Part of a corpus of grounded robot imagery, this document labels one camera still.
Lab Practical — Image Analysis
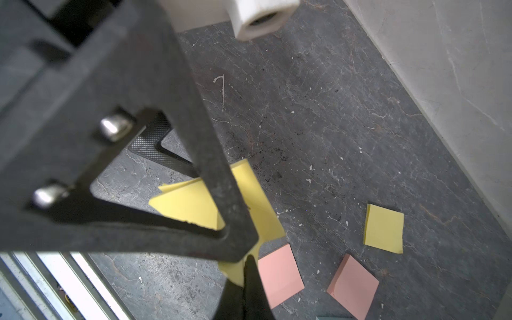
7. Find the yellow memo pad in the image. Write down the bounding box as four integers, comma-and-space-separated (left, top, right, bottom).
149, 159, 285, 287
363, 204, 405, 254

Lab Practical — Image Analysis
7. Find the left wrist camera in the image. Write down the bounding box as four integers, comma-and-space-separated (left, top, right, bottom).
159, 0, 301, 41

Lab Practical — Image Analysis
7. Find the pink memo pad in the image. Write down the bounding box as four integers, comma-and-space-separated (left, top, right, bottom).
327, 253, 379, 320
258, 244, 305, 309

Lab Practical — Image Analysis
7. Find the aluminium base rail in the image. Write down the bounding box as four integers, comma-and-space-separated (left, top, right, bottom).
1, 251, 134, 319

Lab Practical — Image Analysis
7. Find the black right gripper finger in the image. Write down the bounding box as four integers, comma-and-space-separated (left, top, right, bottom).
213, 255, 275, 320

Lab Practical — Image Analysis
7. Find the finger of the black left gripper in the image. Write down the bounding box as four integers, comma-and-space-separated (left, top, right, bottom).
127, 113, 199, 178
1, 1, 258, 262

